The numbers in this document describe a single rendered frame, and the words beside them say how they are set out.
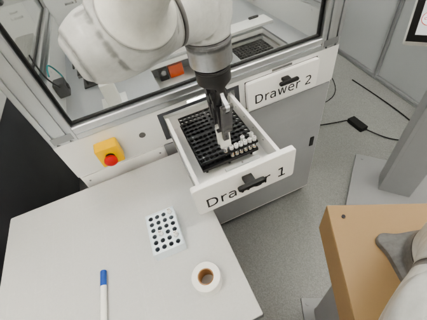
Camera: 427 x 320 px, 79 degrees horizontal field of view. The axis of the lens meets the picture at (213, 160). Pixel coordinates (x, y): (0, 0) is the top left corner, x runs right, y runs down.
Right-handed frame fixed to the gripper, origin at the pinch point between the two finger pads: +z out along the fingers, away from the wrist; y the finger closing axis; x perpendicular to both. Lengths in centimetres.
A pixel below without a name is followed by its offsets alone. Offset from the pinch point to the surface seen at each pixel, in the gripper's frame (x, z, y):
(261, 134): -12.3, 7.2, 1.9
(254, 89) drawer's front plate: -20.5, 5.8, 21.4
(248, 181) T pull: -0.5, 5.2, -12.9
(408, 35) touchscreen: -71, -1, 10
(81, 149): 39.4, 5.5, 23.0
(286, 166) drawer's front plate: -13.1, 9.4, -10.7
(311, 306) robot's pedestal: -19, 95, -31
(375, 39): -177, 66, 107
